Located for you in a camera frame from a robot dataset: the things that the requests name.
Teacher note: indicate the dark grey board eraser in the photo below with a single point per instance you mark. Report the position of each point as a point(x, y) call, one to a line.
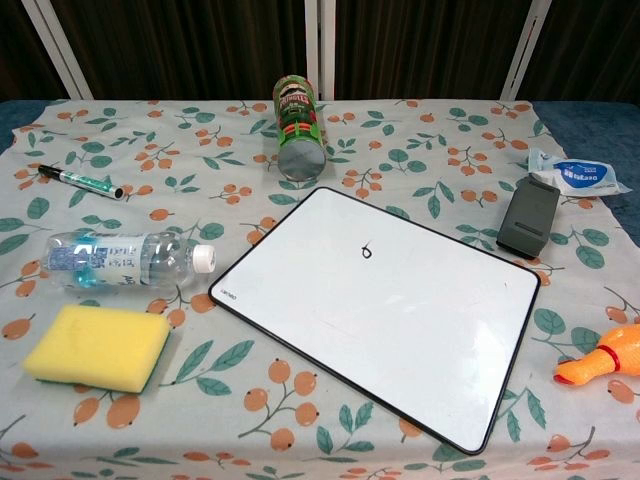
point(527, 220)

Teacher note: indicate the white rectangular board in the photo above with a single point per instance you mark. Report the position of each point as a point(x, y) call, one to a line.
point(400, 325)

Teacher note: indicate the white upright frame post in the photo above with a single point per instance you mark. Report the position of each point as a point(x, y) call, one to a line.
point(320, 45)

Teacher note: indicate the blue white wet wipes pack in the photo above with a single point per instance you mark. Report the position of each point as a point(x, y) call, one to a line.
point(580, 175)

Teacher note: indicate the clear plastic water bottle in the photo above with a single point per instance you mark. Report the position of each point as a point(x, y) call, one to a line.
point(125, 260)

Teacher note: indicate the floral print tablecloth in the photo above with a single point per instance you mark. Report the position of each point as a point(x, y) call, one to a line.
point(350, 135)

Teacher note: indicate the yellow green sponge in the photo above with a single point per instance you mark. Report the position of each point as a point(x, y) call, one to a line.
point(95, 345)

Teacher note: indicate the dark pleated curtain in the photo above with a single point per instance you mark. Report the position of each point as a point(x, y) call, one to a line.
point(200, 45)

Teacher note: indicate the green marker pen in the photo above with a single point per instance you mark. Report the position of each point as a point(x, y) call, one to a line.
point(80, 181)

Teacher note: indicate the green Pringles can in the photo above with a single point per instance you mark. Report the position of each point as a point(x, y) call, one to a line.
point(298, 130)

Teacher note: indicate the white slanted frame post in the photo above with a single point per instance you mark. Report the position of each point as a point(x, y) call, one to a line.
point(62, 45)
point(522, 50)

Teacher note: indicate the orange rubber chicken toy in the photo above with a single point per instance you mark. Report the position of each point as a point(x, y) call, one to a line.
point(600, 360)

